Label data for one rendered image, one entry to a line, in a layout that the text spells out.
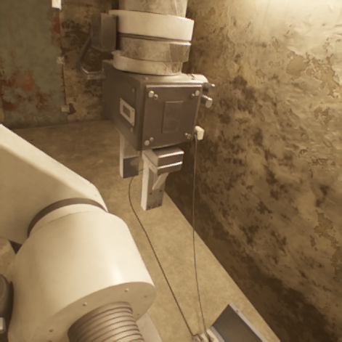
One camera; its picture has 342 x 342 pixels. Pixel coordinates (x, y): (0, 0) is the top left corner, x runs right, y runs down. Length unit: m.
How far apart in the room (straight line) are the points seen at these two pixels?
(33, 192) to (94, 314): 0.35
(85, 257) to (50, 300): 0.10
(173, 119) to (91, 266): 0.34
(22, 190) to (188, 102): 0.48
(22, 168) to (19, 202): 0.11
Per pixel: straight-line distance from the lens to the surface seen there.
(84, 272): 0.51
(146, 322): 1.35
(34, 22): 3.80
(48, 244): 0.58
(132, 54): 0.42
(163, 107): 0.40
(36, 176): 0.66
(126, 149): 0.62
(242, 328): 1.54
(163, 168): 0.44
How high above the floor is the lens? 1.58
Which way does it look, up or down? 33 degrees down
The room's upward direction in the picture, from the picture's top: 9 degrees clockwise
